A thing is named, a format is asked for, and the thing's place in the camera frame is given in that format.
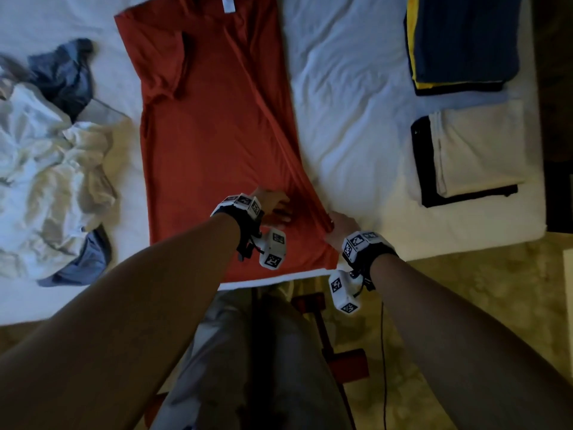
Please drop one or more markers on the person's right forearm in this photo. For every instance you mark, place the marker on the person's right forearm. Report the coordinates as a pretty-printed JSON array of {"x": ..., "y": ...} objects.
[{"x": 461, "y": 349}]

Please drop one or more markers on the pile of white clothes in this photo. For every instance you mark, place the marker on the pile of white clothes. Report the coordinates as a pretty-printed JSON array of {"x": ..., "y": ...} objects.
[{"x": 44, "y": 174}]

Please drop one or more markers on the person's left hand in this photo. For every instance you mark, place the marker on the person's left hand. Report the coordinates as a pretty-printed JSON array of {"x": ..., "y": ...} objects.
[{"x": 268, "y": 203}]

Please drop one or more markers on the person's right hand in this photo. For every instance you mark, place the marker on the person's right hand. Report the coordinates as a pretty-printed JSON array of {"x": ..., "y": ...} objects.
[{"x": 342, "y": 228}]

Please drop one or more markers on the folded navy blue garment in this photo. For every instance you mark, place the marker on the folded navy blue garment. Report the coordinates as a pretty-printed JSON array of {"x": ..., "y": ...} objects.
[{"x": 465, "y": 35}]

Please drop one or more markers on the person's left forearm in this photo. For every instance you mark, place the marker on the person's left forearm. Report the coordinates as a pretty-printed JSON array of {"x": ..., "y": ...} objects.
[{"x": 112, "y": 317}]

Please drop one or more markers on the right wrist camera with markers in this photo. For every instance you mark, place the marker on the right wrist camera with markers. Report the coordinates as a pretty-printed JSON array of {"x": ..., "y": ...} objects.
[{"x": 358, "y": 250}]

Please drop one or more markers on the wrist camera with markers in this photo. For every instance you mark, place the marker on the wrist camera with markers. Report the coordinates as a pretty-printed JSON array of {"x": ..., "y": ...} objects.
[
  {"x": 271, "y": 250},
  {"x": 358, "y": 250}
]

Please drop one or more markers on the person's right fingers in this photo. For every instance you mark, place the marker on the person's right fingers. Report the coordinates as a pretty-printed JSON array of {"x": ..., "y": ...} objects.
[{"x": 331, "y": 222}]

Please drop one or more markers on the folded black garment under yellow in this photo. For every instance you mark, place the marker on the folded black garment under yellow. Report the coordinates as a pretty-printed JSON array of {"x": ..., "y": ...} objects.
[{"x": 461, "y": 88}]

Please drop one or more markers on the person's left fingers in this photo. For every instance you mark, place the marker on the person's left fingers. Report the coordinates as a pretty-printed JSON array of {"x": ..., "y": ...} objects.
[{"x": 283, "y": 217}]

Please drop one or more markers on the crumpled light blue garment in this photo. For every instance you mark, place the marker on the crumpled light blue garment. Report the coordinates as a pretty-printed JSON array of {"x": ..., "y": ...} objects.
[{"x": 87, "y": 259}]

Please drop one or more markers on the crumpled dark blue garment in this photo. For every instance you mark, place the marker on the crumpled dark blue garment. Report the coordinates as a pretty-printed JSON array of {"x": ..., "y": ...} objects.
[{"x": 65, "y": 76}]

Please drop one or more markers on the folded black garment under white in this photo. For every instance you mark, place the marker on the folded black garment under white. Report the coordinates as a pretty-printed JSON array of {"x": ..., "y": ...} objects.
[{"x": 423, "y": 161}]

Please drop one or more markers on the red metal stool frame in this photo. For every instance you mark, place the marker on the red metal stool frame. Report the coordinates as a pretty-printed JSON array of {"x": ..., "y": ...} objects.
[{"x": 347, "y": 364}]

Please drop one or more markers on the person's grey trousers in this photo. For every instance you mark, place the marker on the person's grey trousers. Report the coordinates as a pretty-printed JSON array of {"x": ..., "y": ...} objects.
[{"x": 268, "y": 362}]

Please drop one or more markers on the left wrist camera with markers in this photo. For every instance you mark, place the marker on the left wrist camera with markers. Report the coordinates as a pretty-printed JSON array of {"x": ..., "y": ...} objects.
[{"x": 271, "y": 250}]

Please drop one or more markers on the dark wooden furniture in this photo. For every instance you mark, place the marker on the dark wooden furniture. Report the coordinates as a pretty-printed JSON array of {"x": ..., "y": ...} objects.
[{"x": 557, "y": 107}]

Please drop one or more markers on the white bed sheet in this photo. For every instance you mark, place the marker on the white bed sheet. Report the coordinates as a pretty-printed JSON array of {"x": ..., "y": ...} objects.
[{"x": 358, "y": 107}]

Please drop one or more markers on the red t-shirt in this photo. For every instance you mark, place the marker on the red t-shirt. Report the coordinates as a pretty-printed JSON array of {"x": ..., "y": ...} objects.
[{"x": 215, "y": 143}]

